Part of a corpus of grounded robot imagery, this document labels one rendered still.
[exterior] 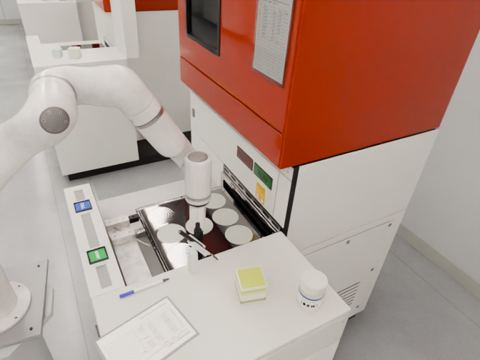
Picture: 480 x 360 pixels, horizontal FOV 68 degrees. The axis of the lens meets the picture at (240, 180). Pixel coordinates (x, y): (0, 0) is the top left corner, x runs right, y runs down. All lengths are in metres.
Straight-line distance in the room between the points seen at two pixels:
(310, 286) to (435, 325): 1.59
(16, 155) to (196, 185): 0.47
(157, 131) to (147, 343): 0.53
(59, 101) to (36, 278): 0.70
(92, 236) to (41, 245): 1.51
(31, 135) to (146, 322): 0.52
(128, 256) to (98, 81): 0.62
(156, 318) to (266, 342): 0.29
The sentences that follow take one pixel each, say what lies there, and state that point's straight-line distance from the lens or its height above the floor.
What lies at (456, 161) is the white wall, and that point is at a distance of 2.54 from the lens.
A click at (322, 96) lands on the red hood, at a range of 1.04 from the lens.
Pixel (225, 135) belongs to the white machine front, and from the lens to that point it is 1.47.
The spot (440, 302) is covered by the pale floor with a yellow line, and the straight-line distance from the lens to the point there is 2.63.
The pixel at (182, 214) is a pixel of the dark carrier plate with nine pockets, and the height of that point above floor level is 0.90.
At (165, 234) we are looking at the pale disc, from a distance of 1.32.
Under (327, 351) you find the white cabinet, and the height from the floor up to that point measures 0.79.
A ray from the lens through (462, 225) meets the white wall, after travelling 2.64.
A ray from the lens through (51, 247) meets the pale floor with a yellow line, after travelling 2.73.
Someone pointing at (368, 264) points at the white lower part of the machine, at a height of 0.52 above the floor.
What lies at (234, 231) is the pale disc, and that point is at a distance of 1.32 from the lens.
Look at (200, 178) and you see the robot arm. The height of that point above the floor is 1.19.
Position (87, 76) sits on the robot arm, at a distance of 0.93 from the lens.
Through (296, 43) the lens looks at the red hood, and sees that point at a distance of 0.93.
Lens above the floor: 1.80
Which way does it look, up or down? 35 degrees down
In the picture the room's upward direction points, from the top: 4 degrees clockwise
